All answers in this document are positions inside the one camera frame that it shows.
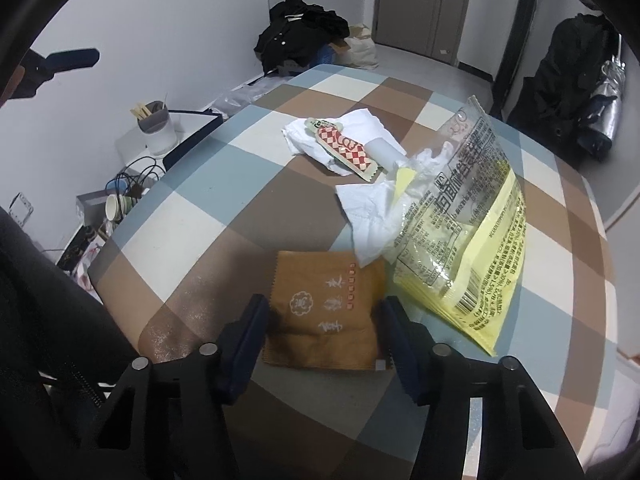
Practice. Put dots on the grey storage box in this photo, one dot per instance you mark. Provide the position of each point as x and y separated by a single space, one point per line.
90 205

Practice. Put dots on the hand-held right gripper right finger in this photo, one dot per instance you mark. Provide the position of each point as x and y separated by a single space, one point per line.
400 345

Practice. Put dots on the blue box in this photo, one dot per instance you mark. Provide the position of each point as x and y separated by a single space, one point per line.
330 55

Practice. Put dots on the grey door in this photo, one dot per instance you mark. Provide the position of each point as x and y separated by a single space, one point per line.
410 5

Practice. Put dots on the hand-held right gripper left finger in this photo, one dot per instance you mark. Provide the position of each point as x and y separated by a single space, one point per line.
250 340

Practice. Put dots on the wooden chopsticks bundle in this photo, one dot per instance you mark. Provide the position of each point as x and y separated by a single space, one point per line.
140 111

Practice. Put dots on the black clothes pile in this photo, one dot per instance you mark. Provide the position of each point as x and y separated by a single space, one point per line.
295 35

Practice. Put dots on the white foam roll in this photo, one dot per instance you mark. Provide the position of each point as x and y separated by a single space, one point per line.
385 152

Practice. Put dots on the paper cup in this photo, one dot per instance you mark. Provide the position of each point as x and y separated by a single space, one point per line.
116 208

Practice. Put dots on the black backpack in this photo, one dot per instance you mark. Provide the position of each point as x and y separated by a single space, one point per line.
565 75

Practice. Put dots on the white paper towel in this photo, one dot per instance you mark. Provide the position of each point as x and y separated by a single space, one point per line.
370 210

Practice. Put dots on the silver bag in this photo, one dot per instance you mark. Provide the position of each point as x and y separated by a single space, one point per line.
607 110

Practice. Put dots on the checkered blanket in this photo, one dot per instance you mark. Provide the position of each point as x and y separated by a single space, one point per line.
225 200

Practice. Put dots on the small yellow packet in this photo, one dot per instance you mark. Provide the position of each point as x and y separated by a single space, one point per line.
406 180

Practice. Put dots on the clear yellow plastic bag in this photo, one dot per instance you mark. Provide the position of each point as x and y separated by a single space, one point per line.
475 240

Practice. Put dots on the white frosted container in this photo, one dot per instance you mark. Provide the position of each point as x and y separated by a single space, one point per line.
162 142

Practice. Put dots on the person's dark pants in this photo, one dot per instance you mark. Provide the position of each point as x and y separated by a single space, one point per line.
40 335

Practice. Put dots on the wall socket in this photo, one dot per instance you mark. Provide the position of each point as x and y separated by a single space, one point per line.
21 206

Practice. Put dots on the brown snack packet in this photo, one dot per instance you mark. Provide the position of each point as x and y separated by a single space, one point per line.
325 280

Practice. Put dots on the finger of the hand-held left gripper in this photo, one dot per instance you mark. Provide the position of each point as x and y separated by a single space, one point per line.
70 60

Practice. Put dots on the flat red checkered wrapper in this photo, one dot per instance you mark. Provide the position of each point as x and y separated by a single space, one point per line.
345 147

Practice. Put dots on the white navy box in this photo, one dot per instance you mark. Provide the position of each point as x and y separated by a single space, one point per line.
192 127

